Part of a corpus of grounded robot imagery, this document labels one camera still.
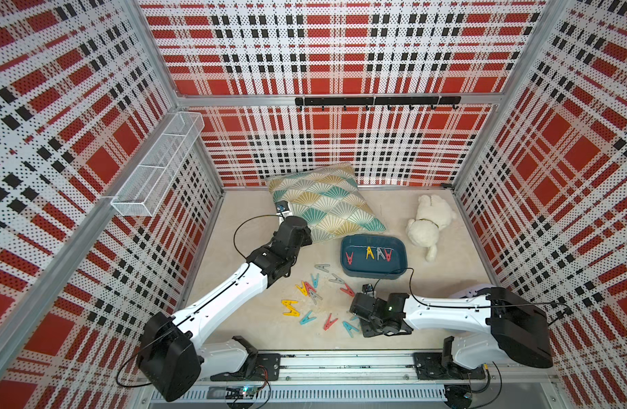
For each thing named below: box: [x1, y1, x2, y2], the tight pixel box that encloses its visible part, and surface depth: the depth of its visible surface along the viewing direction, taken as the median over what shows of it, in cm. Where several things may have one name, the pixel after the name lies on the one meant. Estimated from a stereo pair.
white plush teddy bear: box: [405, 194, 458, 262], surface depth 100 cm
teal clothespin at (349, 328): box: [342, 320, 360, 339], surface depth 82 cm
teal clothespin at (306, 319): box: [299, 310, 317, 326], surface depth 84 cm
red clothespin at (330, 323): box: [322, 312, 339, 331], surface depth 84 cm
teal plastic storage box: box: [340, 233, 408, 280], surface depth 98 cm
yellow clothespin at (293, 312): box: [281, 299, 301, 317], surface depth 86 cm
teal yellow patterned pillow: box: [265, 162, 387, 243], surface depth 97 cm
